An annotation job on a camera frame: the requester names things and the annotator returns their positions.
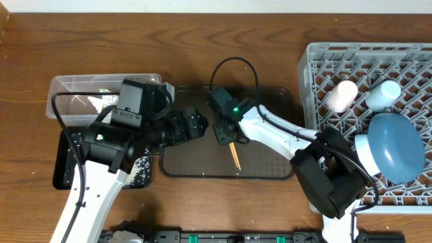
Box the light blue bowl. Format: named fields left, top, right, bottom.
left=354, top=134, right=381, bottom=176

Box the white paper napkin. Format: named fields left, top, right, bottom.
left=88, top=97, right=104, bottom=114

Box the brown serving tray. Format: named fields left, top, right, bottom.
left=159, top=86, right=293, bottom=180

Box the wooden chopstick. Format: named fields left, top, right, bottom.
left=231, top=141, right=242, bottom=171
left=229, top=142, right=240, bottom=171

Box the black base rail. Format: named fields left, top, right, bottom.
left=97, top=221, right=406, bottom=243

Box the dark blue plate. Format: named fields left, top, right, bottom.
left=368, top=113, right=425, bottom=184

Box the light blue cup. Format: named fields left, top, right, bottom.
left=365, top=80, right=402, bottom=112

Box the white rice pile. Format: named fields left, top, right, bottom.
left=67, top=134, right=152, bottom=187

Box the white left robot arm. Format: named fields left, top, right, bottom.
left=51, top=78, right=209, bottom=242

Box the black tray bin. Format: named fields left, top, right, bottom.
left=53, top=123, right=155, bottom=190

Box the foil snack wrapper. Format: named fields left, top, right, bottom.
left=99, top=95, right=119, bottom=113

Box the pink cup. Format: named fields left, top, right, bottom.
left=326, top=80, right=358, bottom=113

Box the grey dishwasher rack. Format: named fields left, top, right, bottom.
left=298, top=43, right=431, bottom=215

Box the clear plastic bin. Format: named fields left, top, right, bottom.
left=46, top=74, right=162, bottom=126

